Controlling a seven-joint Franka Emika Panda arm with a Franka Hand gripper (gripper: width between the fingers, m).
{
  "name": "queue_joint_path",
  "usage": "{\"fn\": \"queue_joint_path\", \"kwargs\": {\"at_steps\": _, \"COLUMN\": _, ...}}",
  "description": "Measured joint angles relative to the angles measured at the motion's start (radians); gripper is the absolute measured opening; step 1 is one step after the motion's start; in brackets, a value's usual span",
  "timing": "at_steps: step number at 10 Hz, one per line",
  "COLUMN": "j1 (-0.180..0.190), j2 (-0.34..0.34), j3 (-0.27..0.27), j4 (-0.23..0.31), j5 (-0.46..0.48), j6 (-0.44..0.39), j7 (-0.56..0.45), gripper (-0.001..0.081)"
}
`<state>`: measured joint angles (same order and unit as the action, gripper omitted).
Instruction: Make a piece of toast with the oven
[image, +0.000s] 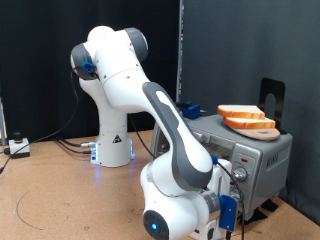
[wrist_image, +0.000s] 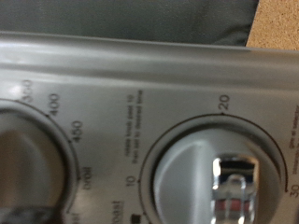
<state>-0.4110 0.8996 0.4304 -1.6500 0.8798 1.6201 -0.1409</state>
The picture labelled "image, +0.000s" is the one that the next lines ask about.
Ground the metal spatula with black handle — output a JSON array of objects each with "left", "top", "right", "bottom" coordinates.
[{"left": 173, "top": 101, "right": 218, "bottom": 118}]

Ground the black backdrop curtain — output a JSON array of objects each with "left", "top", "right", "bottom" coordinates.
[{"left": 0, "top": 0, "right": 183, "bottom": 144}]

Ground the wire oven rack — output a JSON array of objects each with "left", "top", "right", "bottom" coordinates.
[{"left": 203, "top": 141, "right": 234, "bottom": 161}]

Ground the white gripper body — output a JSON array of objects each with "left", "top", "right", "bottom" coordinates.
[{"left": 196, "top": 159, "right": 240, "bottom": 240}]

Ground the blue printed spatula grip block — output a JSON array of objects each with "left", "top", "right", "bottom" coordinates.
[{"left": 181, "top": 100, "right": 201, "bottom": 120}]

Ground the small wooden serving board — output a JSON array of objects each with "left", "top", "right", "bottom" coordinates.
[{"left": 229, "top": 126, "right": 281, "bottom": 142}]

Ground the grey backdrop curtain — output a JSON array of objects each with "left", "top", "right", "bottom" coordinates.
[{"left": 181, "top": 0, "right": 320, "bottom": 226}]

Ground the metal frame leg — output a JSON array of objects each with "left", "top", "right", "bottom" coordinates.
[{"left": 0, "top": 96, "right": 8, "bottom": 147}]

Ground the white power box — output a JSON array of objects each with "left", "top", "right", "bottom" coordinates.
[{"left": 8, "top": 131, "right": 31, "bottom": 159}]

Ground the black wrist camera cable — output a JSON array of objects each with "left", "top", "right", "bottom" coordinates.
[{"left": 128, "top": 113, "right": 247, "bottom": 240}]

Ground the toy bread slice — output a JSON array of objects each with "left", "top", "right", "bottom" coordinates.
[
  {"left": 222, "top": 116, "right": 277, "bottom": 131},
  {"left": 217, "top": 104, "right": 266, "bottom": 121}
]

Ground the long hanging black cable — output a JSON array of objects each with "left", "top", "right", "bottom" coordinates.
[{"left": 0, "top": 66, "right": 81, "bottom": 174}]

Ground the black metal bookend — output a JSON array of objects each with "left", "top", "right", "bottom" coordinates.
[{"left": 258, "top": 77, "right": 288, "bottom": 135}]

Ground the black foam pad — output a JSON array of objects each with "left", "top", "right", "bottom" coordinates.
[
  {"left": 244, "top": 208, "right": 269, "bottom": 224},
  {"left": 261, "top": 199, "right": 280, "bottom": 213}
]

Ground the silver toaster oven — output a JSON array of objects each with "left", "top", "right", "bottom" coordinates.
[{"left": 149, "top": 111, "right": 294, "bottom": 222}]

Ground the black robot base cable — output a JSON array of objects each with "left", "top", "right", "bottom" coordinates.
[
  {"left": 54, "top": 135, "right": 97, "bottom": 149},
  {"left": 55, "top": 139, "right": 94, "bottom": 155}
]

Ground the silver oven knob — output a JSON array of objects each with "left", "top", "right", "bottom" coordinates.
[
  {"left": 232, "top": 166, "right": 249, "bottom": 183},
  {"left": 231, "top": 188, "right": 244, "bottom": 202}
]

